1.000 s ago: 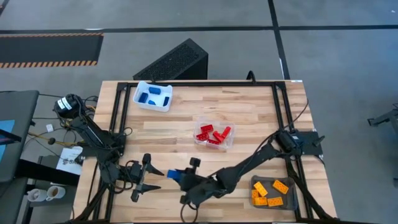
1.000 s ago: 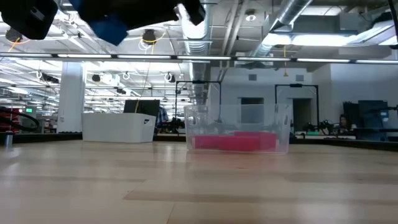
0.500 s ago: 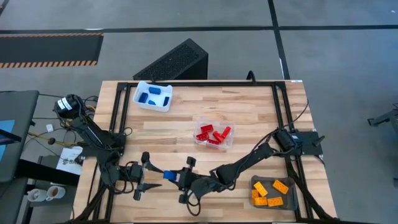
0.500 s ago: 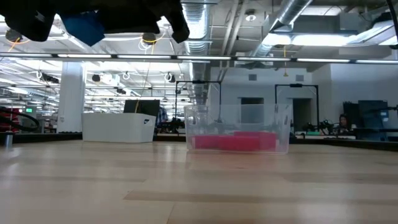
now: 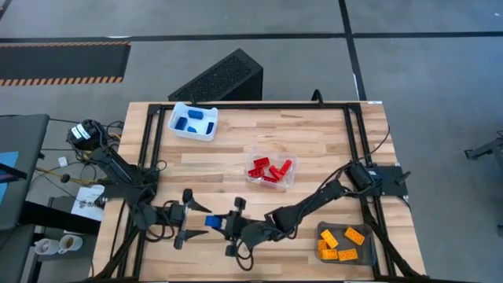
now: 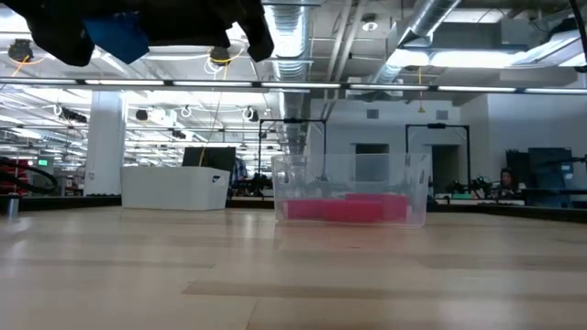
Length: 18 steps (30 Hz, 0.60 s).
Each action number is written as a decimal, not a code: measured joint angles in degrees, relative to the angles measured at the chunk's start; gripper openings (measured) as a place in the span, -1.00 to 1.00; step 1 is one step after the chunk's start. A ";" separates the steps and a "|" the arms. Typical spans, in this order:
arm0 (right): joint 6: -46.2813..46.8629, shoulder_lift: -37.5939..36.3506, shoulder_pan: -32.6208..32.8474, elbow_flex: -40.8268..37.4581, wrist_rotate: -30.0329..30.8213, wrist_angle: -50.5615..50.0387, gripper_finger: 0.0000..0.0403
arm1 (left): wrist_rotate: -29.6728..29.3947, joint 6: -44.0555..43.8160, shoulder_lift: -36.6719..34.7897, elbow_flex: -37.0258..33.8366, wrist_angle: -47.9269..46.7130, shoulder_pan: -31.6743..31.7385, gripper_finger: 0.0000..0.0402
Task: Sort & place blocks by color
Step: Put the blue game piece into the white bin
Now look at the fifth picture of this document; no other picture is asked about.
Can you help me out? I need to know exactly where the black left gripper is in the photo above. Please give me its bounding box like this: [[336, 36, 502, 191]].
[[167, 189, 213, 251]]

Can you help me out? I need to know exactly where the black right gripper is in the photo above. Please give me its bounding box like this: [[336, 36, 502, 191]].
[[213, 197, 253, 258]]

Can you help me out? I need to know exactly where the clear plastic bin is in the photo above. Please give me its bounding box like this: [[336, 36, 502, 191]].
[[244, 146, 298, 190]]

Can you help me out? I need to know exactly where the white plastic bin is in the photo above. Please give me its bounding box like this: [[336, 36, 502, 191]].
[[167, 101, 219, 143]]

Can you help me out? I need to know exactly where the white paper sheet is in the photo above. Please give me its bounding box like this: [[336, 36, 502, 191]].
[[70, 186, 106, 222]]

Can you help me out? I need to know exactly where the white cup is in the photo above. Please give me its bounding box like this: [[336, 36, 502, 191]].
[[57, 234, 84, 255], [34, 237, 60, 255]]

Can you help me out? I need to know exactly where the black computer tower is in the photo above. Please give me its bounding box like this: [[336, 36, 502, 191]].
[[167, 48, 264, 102]]

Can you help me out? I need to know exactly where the dark grey plastic bin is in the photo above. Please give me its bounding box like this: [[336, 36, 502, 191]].
[[316, 221, 377, 266]]

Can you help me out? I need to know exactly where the blue sheet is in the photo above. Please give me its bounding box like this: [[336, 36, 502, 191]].
[[0, 151, 20, 205]]

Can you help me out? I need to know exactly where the black hazard-striped floor mat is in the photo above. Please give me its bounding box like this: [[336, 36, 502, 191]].
[[0, 41, 133, 87]]

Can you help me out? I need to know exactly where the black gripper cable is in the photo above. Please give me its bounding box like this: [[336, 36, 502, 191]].
[[234, 241, 256, 272], [144, 200, 178, 243]]

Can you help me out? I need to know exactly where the black aluminium table frame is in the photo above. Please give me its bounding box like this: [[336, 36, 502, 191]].
[[92, 101, 429, 282]]

